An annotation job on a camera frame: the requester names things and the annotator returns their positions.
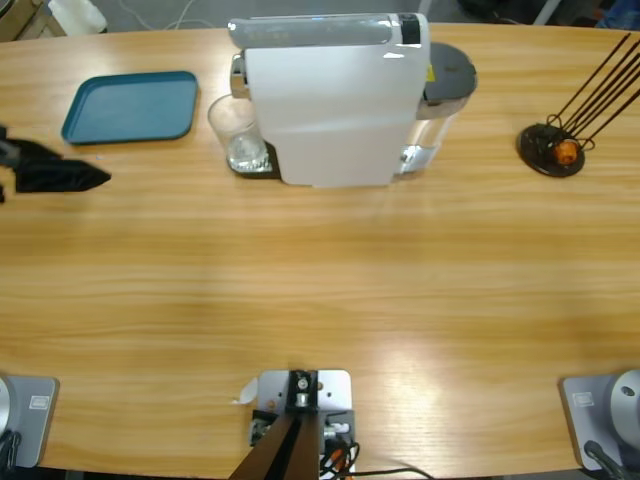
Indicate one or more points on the white capsule coffee machine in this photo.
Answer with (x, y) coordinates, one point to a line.
(325, 100)

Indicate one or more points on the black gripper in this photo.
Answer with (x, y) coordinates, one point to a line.
(5, 150)

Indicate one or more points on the dark camera post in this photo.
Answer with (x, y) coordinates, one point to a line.
(290, 450)

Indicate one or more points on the grey coffee machine lid lever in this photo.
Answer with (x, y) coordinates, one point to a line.
(310, 32)

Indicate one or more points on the teal plastic tray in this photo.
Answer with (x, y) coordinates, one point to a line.
(130, 107)

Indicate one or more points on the metal drip tray grate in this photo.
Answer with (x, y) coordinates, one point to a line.
(270, 167)

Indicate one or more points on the cardboard box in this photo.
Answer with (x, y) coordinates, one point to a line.
(20, 20)

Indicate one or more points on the clear glass cup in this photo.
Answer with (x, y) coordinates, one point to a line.
(235, 120)

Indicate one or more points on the orange coffee capsule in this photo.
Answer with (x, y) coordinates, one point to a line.
(566, 152)

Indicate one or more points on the clear water tank dark lid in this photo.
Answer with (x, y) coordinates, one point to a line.
(450, 70)

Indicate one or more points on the white tape tab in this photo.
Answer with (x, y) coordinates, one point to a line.
(247, 392)

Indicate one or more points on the white plastic bag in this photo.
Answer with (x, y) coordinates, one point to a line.
(75, 15)

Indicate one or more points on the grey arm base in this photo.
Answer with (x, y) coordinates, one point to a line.
(595, 420)
(30, 420)

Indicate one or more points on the black capsule stand with rods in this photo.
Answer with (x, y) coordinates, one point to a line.
(537, 150)

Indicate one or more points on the white mounting block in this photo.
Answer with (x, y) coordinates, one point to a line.
(332, 395)

